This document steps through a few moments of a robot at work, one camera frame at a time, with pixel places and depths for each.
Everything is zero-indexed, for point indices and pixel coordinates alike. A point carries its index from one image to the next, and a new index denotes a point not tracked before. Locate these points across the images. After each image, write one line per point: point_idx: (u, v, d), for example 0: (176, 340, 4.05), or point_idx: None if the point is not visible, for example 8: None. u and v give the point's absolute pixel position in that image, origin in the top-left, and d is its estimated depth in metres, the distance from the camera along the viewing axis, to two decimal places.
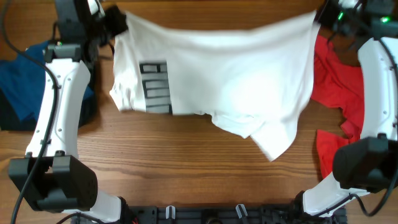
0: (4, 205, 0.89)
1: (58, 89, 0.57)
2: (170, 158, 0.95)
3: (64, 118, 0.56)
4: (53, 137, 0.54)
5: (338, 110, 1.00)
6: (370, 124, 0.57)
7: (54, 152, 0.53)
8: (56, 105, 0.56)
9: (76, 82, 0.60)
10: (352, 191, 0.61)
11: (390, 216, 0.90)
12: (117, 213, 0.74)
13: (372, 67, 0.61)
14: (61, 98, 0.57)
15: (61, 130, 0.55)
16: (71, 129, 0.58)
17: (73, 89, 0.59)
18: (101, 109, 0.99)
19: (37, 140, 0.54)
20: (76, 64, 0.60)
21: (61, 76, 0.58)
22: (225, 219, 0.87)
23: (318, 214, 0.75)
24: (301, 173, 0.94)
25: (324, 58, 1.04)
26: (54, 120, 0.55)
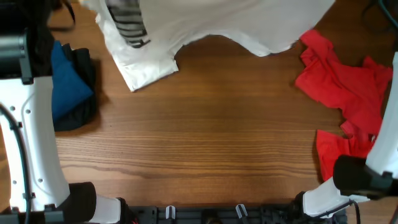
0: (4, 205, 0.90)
1: (19, 130, 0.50)
2: (170, 158, 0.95)
3: (39, 164, 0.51)
4: (35, 191, 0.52)
5: (338, 111, 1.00)
6: (380, 151, 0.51)
7: (43, 207, 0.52)
8: (23, 149, 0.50)
9: (37, 111, 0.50)
10: (352, 198, 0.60)
11: (389, 216, 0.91)
12: (116, 214, 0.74)
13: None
14: (27, 141, 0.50)
15: (42, 180, 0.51)
16: (53, 166, 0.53)
17: (35, 124, 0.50)
18: (101, 109, 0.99)
19: (18, 192, 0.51)
20: (28, 88, 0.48)
21: (16, 108, 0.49)
22: (225, 219, 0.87)
23: (318, 216, 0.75)
24: (301, 173, 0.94)
25: (324, 57, 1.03)
26: (29, 167, 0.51)
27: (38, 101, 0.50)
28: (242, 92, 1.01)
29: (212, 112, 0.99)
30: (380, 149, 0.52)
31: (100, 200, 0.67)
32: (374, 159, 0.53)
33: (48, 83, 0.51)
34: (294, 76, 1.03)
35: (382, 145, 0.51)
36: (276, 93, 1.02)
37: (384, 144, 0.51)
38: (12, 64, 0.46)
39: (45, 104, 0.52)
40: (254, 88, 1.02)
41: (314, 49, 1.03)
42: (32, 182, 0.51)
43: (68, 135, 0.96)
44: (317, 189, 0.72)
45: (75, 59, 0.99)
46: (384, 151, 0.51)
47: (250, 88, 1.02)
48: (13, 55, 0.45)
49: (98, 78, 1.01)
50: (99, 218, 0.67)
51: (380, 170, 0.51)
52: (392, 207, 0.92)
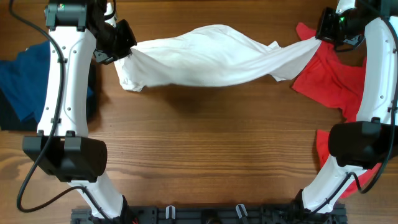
0: (5, 205, 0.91)
1: (64, 62, 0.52)
2: (170, 158, 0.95)
3: (73, 94, 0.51)
4: (62, 117, 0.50)
5: (338, 111, 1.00)
6: (366, 104, 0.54)
7: (64, 132, 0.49)
8: (63, 80, 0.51)
9: (83, 53, 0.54)
10: (349, 170, 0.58)
11: (390, 215, 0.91)
12: (118, 206, 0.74)
13: (375, 48, 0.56)
14: (68, 73, 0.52)
15: (71, 109, 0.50)
16: (81, 107, 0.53)
17: (80, 63, 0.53)
18: (101, 109, 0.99)
19: (46, 117, 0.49)
20: (81, 34, 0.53)
21: (66, 47, 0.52)
22: (225, 219, 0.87)
23: (318, 210, 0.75)
24: (301, 173, 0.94)
25: (324, 58, 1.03)
26: (63, 96, 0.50)
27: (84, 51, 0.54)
28: (242, 92, 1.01)
29: (212, 111, 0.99)
30: (365, 102, 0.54)
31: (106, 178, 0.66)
32: (362, 114, 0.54)
33: (91, 36, 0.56)
34: (294, 76, 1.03)
35: (365, 101, 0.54)
36: (275, 93, 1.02)
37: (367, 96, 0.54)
38: (73, 22, 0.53)
39: (85, 61, 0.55)
40: (254, 88, 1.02)
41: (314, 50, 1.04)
42: (62, 107, 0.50)
43: None
44: (314, 180, 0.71)
45: None
46: (369, 102, 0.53)
47: (251, 88, 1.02)
48: (74, 15, 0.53)
49: (98, 78, 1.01)
50: (98, 200, 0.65)
51: (369, 119, 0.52)
52: (392, 206, 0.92)
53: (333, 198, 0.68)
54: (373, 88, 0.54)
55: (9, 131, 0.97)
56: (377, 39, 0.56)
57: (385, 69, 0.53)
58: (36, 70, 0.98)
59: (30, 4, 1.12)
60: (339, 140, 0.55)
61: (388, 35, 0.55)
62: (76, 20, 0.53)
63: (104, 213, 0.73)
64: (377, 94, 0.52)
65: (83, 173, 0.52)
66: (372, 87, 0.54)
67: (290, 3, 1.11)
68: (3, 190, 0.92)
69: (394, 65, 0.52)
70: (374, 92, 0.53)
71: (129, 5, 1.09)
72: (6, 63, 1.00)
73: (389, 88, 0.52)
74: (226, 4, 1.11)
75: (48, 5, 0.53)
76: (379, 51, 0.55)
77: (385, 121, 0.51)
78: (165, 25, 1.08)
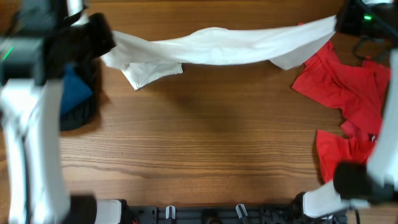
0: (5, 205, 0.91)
1: (23, 139, 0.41)
2: (170, 158, 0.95)
3: (42, 178, 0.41)
4: (37, 208, 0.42)
5: (338, 110, 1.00)
6: (380, 157, 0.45)
7: (42, 219, 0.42)
8: (28, 158, 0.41)
9: (45, 117, 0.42)
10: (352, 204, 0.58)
11: (390, 216, 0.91)
12: (117, 213, 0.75)
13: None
14: (32, 149, 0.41)
15: (44, 190, 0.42)
16: (55, 182, 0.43)
17: (46, 128, 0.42)
18: (101, 109, 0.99)
19: (17, 202, 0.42)
20: (36, 91, 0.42)
21: (23, 113, 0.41)
22: (225, 219, 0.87)
23: (316, 216, 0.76)
24: (301, 173, 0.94)
25: (324, 58, 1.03)
26: (31, 178, 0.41)
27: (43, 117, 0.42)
28: (242, 92, 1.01)
29: (212, 112, 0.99)
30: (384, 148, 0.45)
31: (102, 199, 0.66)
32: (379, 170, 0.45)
33: (48, 96, 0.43)
34: (294, 76, 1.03)
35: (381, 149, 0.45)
36: (275, 93, 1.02)
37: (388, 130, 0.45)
38: (22, 72, 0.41)
39: (50, 124, 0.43)
40: (254, 88, 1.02)
41: None
42: (33, 196, 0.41)
43: (68, 134, 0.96)
44: (319, 191, 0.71)
45: None
46: (386, 155, 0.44)
47: (250, 88, 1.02)
48: (24, 63, 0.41)
49: (97, 78, 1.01)
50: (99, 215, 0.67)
51: (382, 175, 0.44)
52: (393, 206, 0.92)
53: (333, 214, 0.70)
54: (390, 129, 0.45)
55: None
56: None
57: None
58: None
59: None
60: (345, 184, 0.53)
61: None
62: (26, 71, 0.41)
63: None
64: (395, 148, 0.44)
65: None
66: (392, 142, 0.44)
67: (290, 3, 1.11)
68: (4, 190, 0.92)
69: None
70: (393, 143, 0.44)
71: (129, 5, 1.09)
72: None
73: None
74: (226, 4, 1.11)
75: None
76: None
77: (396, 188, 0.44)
78: (165, 25, 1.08)
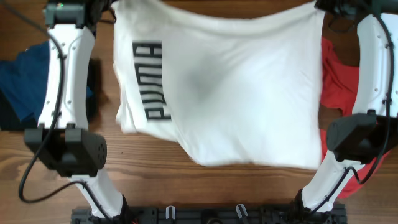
0: (5, 205, 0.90)
1: (64, 58, 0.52)
2: (170, 158, 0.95)
3: (71, 88, 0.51)
4: (63, 110, 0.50)
5: (337, 111, 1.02)
6: (362, 95, 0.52)
7: (65, 124, 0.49)
8: (64, 76, 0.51)
9: (82, 50, 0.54)
10: (348, 165, 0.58)
11: (391, 216, 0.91)
12: (117, 203, 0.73)
13: (367, 75, 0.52)
14: (68, 66, 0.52)
15: (71, 102, 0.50)
16: (81, 101, 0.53)
17: (78, 63, 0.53)
18: (101, 109, 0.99)
19: (47, 112, 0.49)
20: (80, 32, 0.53)
21: (71, 102, 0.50)
22: (226, 219, 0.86)
23: (318, 209, 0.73)
24: (301, 173, 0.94)
25: (324, 58, 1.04)
26: (63, 89, 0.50)
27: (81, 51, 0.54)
28: None
29: None
30: (361, 23, 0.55)
31: (105, 179, 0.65)
32: (362, 84, 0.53)
33: (89, 37, 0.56)
34: None
35: (362, 91, 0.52)
36: None
37: (362, 26, 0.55)
38: (70, 21, 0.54)
39: (85, 49, 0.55)
40: None
41: None
42: (61, 102, 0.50)
43: None
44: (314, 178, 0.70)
45: None
46: (364, 95, 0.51)
47: None
48: (74, 14, 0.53)
49: (97, 78, 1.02)
50: (100, 195, 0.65)
51: (364, 111, 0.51)
52: (393, 207, 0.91)
53: (333, 195, 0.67)
54: (369, 29, 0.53)
55: (8, 132, 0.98)
56: (368, 84, 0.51)
57: (380, 66, 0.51)
58: (35, 70, 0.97)
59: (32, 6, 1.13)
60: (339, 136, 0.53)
61: (381, 32, 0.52)
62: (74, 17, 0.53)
63: (104, 212, 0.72)
64: (374, 34, 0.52)
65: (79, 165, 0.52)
66: (366, 69, 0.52)
67: (290, 3, 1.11)
68: (3, 191, 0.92)
69: (386, 60, 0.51)
70: (369, 85, 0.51)
71: None
72: (5, 64, 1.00)
73: (384, 81, 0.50)
74: (226, 5, 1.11)
75: (47, 5, 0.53)
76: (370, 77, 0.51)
77: (381, 114, 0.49)
78: None
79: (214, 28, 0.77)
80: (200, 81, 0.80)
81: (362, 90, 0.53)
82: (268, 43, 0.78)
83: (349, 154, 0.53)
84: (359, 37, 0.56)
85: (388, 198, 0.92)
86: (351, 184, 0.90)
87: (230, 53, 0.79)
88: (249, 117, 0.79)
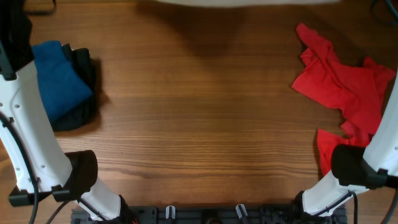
0: (5, 205, 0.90)
1: (13, 126, 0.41)
2: (170, 158, 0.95)
3: (38, 150, 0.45)
4: (40, 175, 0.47)
5: (338, 111, 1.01)
6: (380, 147, 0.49)
7: (49, 187, 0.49)
8: (23, 145, 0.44)
9: (28, 102, 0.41)
10: (351, 189, 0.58)
11: (390, 216, 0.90)
12: (116, 207, 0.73)
13: (390, 126, 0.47)
14: (23, 132, 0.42)
15: (45, 167, 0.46)
16: (49, 144, 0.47)
17: (32, 121, 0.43)
18: (101, 109, 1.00)
19: (23, 178, 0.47)
20: (12, 84, 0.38)
21: (46, 166, 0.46)
22: (226, 219, 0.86)
23: (318, 214, 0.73)
24: (301, 173, 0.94)
25: (324, 58, 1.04)
26: (28, 155, 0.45)
27: (28, 97, 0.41)
28: (242, 93, 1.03)
29: (212, 112, 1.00)
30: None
31: (100, 186, 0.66)
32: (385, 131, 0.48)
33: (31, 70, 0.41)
34: (294, 76, 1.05)
35: (382, 142, 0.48)
36: (275, 94, 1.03)
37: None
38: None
39: (33, 98, 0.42)
40: (254, 89, 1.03)
41: (314, 49, 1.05)
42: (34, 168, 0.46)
43: (68, 135, 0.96)
44: (316, 187, 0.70)
45: (75, 59, 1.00)
46: (381, 149, 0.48)
47: (251, 88, 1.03)
48: None
49: (97, 78, 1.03)
50: (99, 205, 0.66)
51: (375, 167, 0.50)
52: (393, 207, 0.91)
53: (333, 206, 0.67)
54: None
55: None
56: (388, 139, 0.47)
57: None
58: None
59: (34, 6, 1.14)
60: (344, 165, 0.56)
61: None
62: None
63: (103, 216, 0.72)
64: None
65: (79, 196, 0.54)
66: (392, 119, 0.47)
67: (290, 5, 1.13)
68: (3, 190, 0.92)
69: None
70: (390, 139, 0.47)
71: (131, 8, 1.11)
72: None
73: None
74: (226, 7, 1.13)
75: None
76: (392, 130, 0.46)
77: (393, 173, 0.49)
78: (165, 26, 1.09)
79: None
80: None
81: (382, 140, 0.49)
82: None
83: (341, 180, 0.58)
84: None
85: (388, 198, 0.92)
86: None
87: None
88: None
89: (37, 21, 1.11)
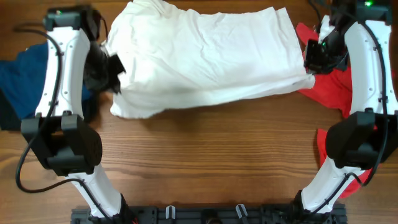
0: (4, 205, 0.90)
1: (61, 56, 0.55)
2: (170, 158, 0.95)
3: (69, 78, 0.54)
4: (60, 99, 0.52)
5: (337, 111, 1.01)
6: (357, 99, 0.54)
7: (61, 112, 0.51)
8: (61, 70, 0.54)
9: (78, 49, 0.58)
10: (347, 171, 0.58)
11: (390, 216, 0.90)
12: (116, 205, 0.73)
13: (360, 79, 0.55)
14: (65, 61, 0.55)
15: (68, 93, 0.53)
16: (77, 84, 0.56)
17: (76, 57, 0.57)
18: (101, 109, 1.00)
19: (44, 102, 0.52)
20: (76, 33, 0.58)
21: (69, 93, 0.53)
22: (226, 219, 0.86)
23: (318, 210, 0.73)
24: (301, 173, 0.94)
25: None
26: (60, 81, 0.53)
27: (78, 47, 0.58)
28: None
29: (212, 112, 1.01)
30: (349, 31, 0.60)
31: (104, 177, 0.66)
32: (357, 82, 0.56)
33: (85, 37, 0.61)
34: None
35: (357, 93, 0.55)
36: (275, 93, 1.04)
37: (350, 30, 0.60)
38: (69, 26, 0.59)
39: (80, 48, 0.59)
40: None
41: None
42: (58, 91, 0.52)
43: None
44: (314, 180, 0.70)
45: None
46: (359, 95, 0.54)
47: None
48: (69, 20, 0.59)
49: None
50: (99, 196, 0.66)
51: (362, 109, 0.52)
52: (393, 207, 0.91)
53: (333, 198, 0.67)
54: (357, 35, 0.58)
55: (8, 132, 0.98)
56: (362, 86, 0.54)
57: (369, 69, 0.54)
58: (35, 70, 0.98)
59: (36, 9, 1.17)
60: (335, 138, 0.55)
61: (368, 37, 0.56)
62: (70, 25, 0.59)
63: (104, 211, 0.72)
64: (362, 38, 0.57)
65: (75, 161, 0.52)
66: (360, 72, 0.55)
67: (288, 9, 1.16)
68: (2, 190, 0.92)
69: (376, 61, 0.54)
70: (364, 84, 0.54)
71: None
72: (5, 64, 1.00)
73: (376, 81, 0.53)
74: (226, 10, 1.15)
75: (47, 15, 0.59)
76: (362, 80, 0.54)
77: (379, 111, 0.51)
78: None
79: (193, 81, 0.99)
80: (179, 61, 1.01)
81: (357, 90, 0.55)
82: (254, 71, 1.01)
83: (349, 160, 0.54)
84: (349, 43, 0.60)
85: (388, 198, 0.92)
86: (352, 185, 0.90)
87: (194, 42, 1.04)
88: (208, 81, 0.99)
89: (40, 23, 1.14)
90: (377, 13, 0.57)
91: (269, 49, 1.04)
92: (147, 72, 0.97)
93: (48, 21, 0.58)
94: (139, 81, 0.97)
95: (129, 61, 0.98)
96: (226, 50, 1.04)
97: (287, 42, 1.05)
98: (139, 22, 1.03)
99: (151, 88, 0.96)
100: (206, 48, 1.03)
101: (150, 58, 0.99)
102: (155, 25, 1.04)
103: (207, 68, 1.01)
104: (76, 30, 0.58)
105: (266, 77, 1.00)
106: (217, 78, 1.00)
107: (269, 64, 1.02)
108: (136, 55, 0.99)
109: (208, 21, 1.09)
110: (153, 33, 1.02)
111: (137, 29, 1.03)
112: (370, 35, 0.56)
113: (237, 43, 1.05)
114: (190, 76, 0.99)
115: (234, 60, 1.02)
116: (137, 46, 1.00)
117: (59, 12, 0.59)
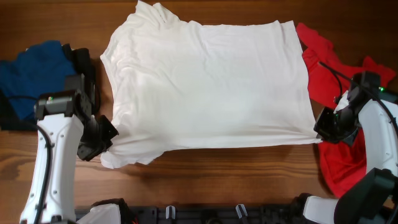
0: (4, 206, 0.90)
1: (52, 149, 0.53)
2: (170, 158, 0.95)
3: (58, 177, 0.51)
4: (48, 201, 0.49)
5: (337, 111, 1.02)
6: (374, 157, 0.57)
7: (50, 217, 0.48)
8: (51, 166, 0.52)
9: (70, 137, 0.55)
10: None
11: None
12: (116, 219, 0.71)
13: (376, 138, 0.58)
14: (55, 156, 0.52)
15: (57, 192, 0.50)
16: (68, 182, 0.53)
17: (67, 146, 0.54)
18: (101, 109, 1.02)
19: (32, 205, 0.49)
20: (68, 120, 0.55)
21: (58, 191, 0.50)
22: (225, 219, 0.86)
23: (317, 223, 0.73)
24: (301, 173, 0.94)
25: (324, 59, 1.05)
26: (48, 179, 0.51)
27: (68, 141, 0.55)
28: None
29: None
30: (364, 108, 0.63)
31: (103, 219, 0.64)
32: (373, 149, 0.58)
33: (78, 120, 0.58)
34: None
35: (373, 152, 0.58)
36: None
37: (365, 107, 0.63)
38: (60, 111, 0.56)
39: (73, 136, 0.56)
40: None
41: (314, 50, 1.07)
42: (46, 194, 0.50)
43: None
44: (321, 201, 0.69)
45: (75, 59, 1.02)
46: (379, 157, 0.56)
47: None
48: (60, 107, 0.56)
49: (98, 78, 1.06)
50: None
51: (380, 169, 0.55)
52: None
53: None
54: (372, 109, 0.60)
55: (8, 131, 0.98)
56: (380, 152, 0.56)
57: (386, 136, 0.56)
58: (36, 71, 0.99)
59: (35, 9, 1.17)
60: (349, 207, 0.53)
61: (382, 111, 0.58)
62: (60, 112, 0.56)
63: None
64: (377, 112, 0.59)
65: None
66: (375, 139, 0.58)
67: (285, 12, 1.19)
68: (3, 191, 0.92)
69: (393, 134, 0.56)
70: (382, 148, 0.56)
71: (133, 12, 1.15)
72: (5, 63, 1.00)
73: (393, 145, 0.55)
74: (226, 15, 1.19)
75: (38, 101, 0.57)
76: (380, 144, 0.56)
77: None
78: None
79: (195, 96, 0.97)
80: (181, 74, 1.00)
81: (376, 160, 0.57)
82: (257, 82, 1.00)
83: None
84: (364, 115, 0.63)
85: None
86: (346, 183, 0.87)
87: (195, 52, 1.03)
88: (211, 95, 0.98)
89: (41, 25, 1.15)
90: (388, 98, 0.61)
91: (273, 58, 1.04)
92: (150, 85, 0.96)
93: (39, 107, 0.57)
94: (140, 97, 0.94)
95: (129, 73, 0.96)
96: (227, 61, 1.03)
97: (291, 54, 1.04)
98: (140, 37, 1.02)
99: (150, 102, 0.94)
100: (209, 60, 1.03)
101: (152, 71, 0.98)
102: (157, 37, 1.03)
103: (211, 81, 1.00)
104: (67, 117, 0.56)
105: (270, 98, 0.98)
106: (221, 91, 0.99)
107: (273, 79, 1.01)
108: (135, 68, 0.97)
109: (211, 32, 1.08)
110: (154, 44, 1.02)
111: (139, 43, 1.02)
112: (383, 109, 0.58)
113: (239, 58, 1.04)
114: (193, 91, 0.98)
115: (236, 72, 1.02)
116: (140, 58, 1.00)
117: (50, 98, 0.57)
